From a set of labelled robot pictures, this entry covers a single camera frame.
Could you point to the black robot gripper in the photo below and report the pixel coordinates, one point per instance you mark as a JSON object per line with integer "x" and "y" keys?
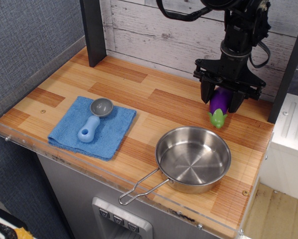
{"x": 230, "y": 72}

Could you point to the purple toy eggplant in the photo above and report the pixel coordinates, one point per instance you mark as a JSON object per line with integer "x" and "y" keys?
{"x": 219, "y": 105}

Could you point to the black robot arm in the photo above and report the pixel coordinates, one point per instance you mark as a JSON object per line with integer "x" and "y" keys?
{"x": 246, "y": 25}

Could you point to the stainless steel pot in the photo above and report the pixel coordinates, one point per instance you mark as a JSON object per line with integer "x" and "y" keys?
{"x": 191, "y": 160}

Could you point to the blue grey toy scoop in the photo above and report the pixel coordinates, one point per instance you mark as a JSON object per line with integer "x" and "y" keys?
{"x": 100, "y": 108}

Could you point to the blue folded cloth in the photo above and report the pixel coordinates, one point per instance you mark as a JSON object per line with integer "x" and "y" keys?
{"x": 108, "y": 136}

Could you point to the silver control panel with buttons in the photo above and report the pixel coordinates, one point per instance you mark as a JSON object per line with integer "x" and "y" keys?
{"x": 116, "y": 223}

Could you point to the grey cabinet front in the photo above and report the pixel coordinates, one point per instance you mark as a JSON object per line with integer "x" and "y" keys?
{"x": 92, "y": 210}

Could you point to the yellow tape lump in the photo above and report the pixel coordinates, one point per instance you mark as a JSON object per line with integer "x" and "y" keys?
{"x": 22, "y": 233}

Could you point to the black right frame post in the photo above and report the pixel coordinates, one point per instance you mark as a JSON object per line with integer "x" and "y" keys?
{"x": 285, "y": 84}

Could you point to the black frame post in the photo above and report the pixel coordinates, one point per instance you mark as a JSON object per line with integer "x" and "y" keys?
{"x": 285, "y": 84}
{"x": 93, "y": 29}

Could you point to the black left frame post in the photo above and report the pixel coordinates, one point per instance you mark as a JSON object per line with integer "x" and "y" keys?
{"x": 93, "y": 29}

